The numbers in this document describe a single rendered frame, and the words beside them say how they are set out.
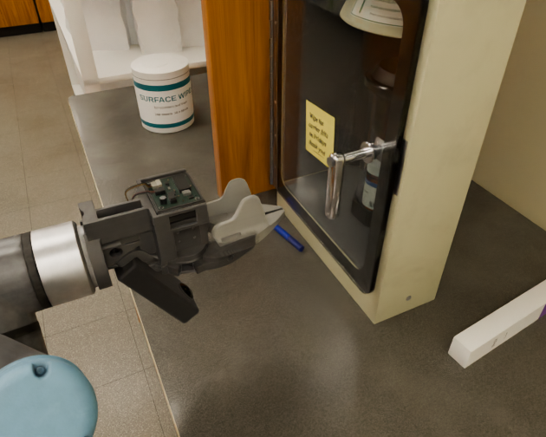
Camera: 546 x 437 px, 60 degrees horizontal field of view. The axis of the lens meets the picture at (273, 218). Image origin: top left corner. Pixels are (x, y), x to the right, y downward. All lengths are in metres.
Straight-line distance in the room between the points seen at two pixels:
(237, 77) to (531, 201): 0.59
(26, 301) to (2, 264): 0.04
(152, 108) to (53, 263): 0.74
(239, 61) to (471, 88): 0.39
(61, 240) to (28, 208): 2.30
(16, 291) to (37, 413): 0.16
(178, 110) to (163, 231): 0.72
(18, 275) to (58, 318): 1.64
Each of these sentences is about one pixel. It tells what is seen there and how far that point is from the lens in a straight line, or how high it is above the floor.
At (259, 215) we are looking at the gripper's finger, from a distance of 0.51.
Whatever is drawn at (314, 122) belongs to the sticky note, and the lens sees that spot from 0.67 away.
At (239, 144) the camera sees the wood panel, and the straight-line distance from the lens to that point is 0.87.
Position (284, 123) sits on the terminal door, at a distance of 0.77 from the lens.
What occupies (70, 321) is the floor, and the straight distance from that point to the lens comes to 2.08.
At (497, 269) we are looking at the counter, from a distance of 0.86.
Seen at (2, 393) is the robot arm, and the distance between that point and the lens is 0.34.
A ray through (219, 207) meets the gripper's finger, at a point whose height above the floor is 1.17.
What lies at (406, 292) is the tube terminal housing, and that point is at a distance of 0.71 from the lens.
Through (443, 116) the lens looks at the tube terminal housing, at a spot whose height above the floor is 1.26.
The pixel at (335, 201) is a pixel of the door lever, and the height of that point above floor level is 1.15.
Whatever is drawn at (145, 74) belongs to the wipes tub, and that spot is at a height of 1.09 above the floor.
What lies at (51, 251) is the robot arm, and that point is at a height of 1.20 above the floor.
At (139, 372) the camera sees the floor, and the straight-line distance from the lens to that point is 1.85.
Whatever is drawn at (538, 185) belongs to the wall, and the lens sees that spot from 1.00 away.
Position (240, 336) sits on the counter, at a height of 0.94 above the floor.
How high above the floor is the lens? 1.48
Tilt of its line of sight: 38 degrees down
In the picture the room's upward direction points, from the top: straight up
